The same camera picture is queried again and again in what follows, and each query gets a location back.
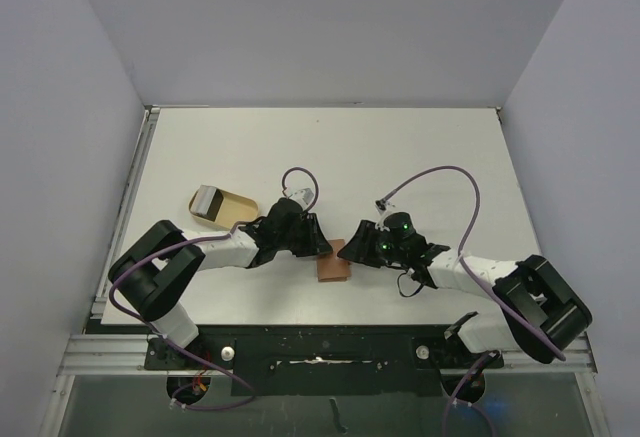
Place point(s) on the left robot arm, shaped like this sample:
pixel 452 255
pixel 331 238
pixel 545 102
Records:
pixel 149 279

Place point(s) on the tan leather card holder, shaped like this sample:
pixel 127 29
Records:
pixel 330 267

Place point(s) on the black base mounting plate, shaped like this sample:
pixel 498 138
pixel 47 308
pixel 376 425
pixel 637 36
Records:
pixel 322 360

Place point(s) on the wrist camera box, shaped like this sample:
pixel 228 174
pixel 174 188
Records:
pixel 385 209
pixel 305 197

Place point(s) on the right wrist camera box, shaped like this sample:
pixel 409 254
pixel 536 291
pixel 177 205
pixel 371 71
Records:
pixel 385 209

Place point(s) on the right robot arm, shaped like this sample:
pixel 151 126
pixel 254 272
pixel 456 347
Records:
pixel 542 314

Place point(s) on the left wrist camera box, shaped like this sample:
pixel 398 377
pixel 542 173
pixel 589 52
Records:
pixel 305 197

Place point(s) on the wooden card tray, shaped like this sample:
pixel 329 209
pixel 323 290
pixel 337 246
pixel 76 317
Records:
pixel 234 208

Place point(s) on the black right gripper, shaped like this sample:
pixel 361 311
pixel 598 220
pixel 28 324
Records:
pixel 366 245

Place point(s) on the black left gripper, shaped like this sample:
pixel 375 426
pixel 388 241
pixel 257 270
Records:
pixel 315 243

